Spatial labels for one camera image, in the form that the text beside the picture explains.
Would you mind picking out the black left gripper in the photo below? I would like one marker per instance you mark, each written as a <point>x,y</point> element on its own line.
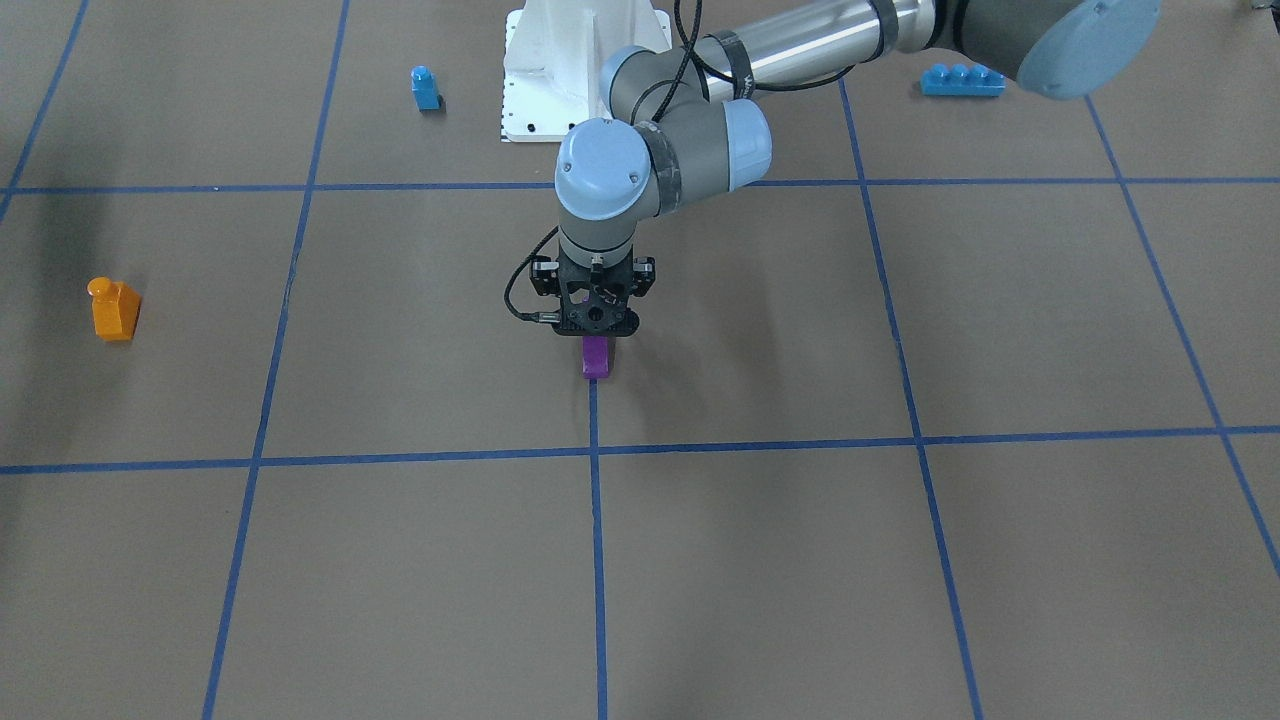
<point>545,279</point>

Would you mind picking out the long blue toy brick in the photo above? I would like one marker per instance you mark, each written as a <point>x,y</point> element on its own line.
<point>961,80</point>

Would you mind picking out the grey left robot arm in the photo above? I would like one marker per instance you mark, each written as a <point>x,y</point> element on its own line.
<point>683,125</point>

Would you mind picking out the small blue toy block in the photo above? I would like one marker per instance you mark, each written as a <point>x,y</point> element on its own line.
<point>424,89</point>

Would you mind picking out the orange trapezoid block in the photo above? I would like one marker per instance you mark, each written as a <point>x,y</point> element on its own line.
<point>115,309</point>

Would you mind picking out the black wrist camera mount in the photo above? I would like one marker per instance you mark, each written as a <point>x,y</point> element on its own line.
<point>619,320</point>

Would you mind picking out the purple trapezoid block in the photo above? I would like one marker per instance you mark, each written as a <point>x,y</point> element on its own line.
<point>595,345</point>

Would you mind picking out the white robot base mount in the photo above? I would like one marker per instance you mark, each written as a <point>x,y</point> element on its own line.
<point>553,54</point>

